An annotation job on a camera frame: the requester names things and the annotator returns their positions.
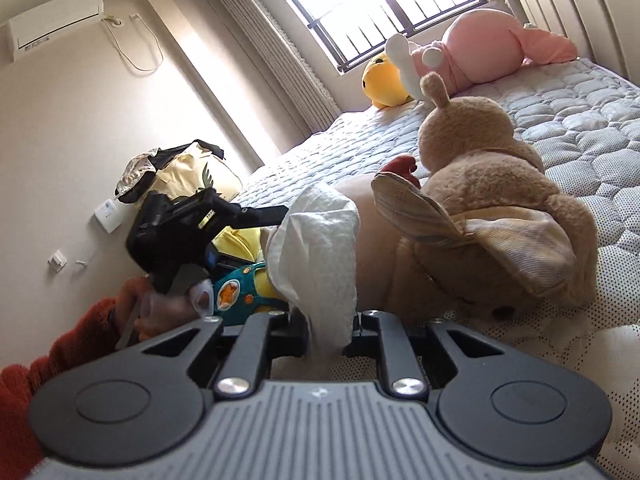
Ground patterned light cloth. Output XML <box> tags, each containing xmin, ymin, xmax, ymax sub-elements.
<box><xmin>114</xmin><ymin>150</ymin><xmax>162</xmax><ymax>204</ymax></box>

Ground white paper towel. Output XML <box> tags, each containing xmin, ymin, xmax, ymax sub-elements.
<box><xmin>265</xmin><ymin>182</ymin><xmax>362</xmax><ymax>357</ymax></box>

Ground cream tote bag wing print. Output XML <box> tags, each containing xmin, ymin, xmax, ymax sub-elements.
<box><xmin>116</xmin><ymin>141</ymin><xmax>242</xmax><ymax>207</ymax></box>

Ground pink and white plush toy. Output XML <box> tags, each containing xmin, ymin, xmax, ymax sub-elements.
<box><xmin>385</xmin><ymin>7</ymin><xmax>579</xmax><ymax>104</ymax></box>

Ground dark framed window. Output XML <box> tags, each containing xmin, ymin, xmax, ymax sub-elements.
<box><xmin>252</xmin><ymin>0</ymin><xmax>489</xmax><ymax>75</ymax></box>

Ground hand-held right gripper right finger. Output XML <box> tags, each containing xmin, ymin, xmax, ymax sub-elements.
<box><xmin>344</xmin><ymin>309</ymin><xmax>527</xmax><ymax>399</ymax></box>

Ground black cloth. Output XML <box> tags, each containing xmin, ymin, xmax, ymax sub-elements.
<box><xmin>149</xmin><ymin>139</ymin><xmax>227</xmax><ymax>162</ymax></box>

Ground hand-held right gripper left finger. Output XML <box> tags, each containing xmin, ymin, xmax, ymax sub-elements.
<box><xmin>125</xmin><ymin>311</ymin><xmax>312</xmax><ymax>399</ymax></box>

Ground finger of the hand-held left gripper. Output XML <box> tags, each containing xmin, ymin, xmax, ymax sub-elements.
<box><xmin>220</xmin><ymin>204</ymin><xmax>292</xmax><ymax>232</ymax></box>
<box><xmin>206</xmin><ymin>247</ymin><xmax>259</xmax><ymax>274</ymax></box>

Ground white wall air conditioner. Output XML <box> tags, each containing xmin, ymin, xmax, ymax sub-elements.
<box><xmin>7</xmin><ymin>0</ymin><xmax>106</xmax><ymax>64</ymax></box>

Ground brown plush dog with bow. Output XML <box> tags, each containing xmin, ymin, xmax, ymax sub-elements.
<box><xmin>371</xmin><ymin>72</ymin><xmax>599</xmax><ymax>325</ymax></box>

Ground quilted grey mattress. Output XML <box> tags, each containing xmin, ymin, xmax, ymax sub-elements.
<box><xmin>235</xmin><ymin>57</ymin><xmax>640</xmax><ymax>480</ymax></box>

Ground yellow plush chick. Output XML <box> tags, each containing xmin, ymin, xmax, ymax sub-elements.
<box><xmin>362</xmin><ymin>52</ymin><xmax>417</xmax><ymax>110</ymax></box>

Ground beige pleated curtain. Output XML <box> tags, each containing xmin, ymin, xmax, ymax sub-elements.
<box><xmin>202</xmin><ymin>0</ymin><xmax>344</xmax><ymax>134</ymax></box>

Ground person's left forearm orange sleeve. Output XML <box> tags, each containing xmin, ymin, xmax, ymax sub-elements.
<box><xmin>0</xmin><ymin>296</ymin><xmax>147</xmax><ymax>480</ymax></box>

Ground bald plush doll teal overalls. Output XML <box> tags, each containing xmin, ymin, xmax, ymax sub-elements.
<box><xmin>211</xmin><ymin>170</ymin><xmax>426</xmax><ymax>319</ymax></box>

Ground person's left hand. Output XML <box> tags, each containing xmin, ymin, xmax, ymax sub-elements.
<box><xmin>116</xmin><ymin>275</ymin><xmax>221</xmax><ymax>350</ymax></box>

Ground white wall hose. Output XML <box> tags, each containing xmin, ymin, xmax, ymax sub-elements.
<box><xmin>101</xmin><ymin>12</ymin><xmax>164</xmax><ymax>74</ymax></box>

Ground beige padded headboard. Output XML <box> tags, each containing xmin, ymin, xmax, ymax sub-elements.
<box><xmin>509</xmin><ymin>0</ymin><xmax>640</xmax><ymax>77</ymax></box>

